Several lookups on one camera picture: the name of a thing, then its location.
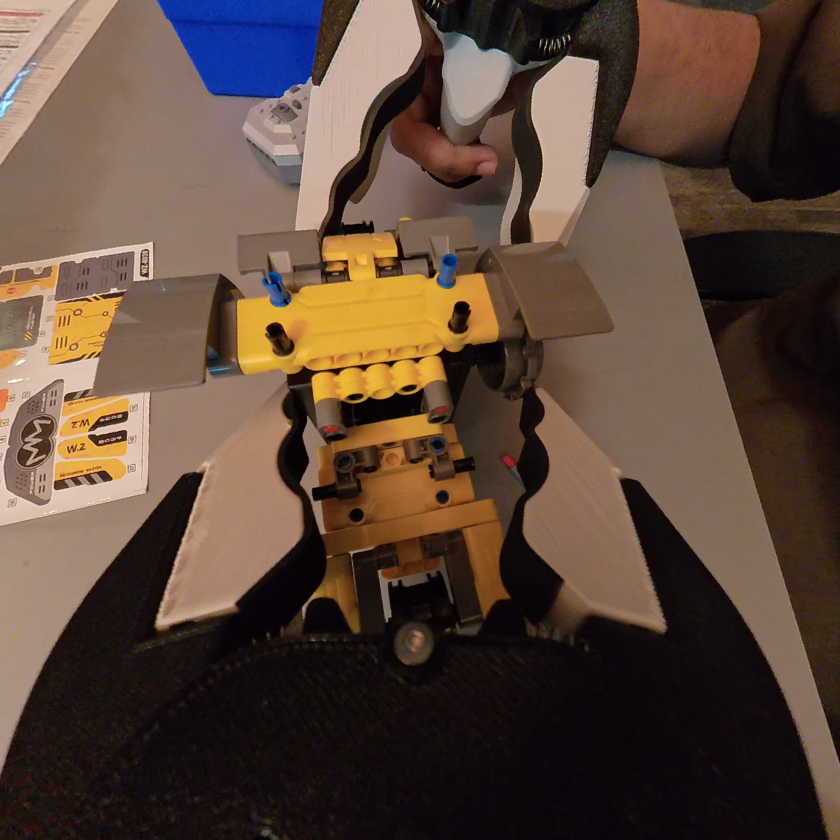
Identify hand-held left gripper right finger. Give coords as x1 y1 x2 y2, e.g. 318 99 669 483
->
500 387 669 634

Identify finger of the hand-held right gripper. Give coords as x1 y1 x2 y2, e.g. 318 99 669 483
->
294 0 433 242
499 56 601 247

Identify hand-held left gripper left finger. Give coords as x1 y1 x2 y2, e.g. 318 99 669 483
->
154 390 329 634

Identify grey toy gear wheel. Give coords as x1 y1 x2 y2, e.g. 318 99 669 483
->
476 322 546 401

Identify yellow toy brick vehicle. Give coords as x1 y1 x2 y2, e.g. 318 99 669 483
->
92 215 614 636

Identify person's right forearm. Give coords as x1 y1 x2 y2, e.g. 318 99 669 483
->
613 0 840 204

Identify person's right hand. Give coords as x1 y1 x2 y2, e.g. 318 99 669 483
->
390 29 500 185

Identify light grey toy battery box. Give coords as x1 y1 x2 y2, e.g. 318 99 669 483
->
241 77 316 186

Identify large blue plastic bin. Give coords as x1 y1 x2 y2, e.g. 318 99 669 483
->
156 0 322 98

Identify yellow grey sticker sheet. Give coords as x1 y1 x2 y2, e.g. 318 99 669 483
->
0 241 153 527

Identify person's tan pants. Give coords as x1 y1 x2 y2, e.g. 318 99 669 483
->
705 289 840 840

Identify printed paper sheet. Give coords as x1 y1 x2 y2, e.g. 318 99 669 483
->
0 0 119 165

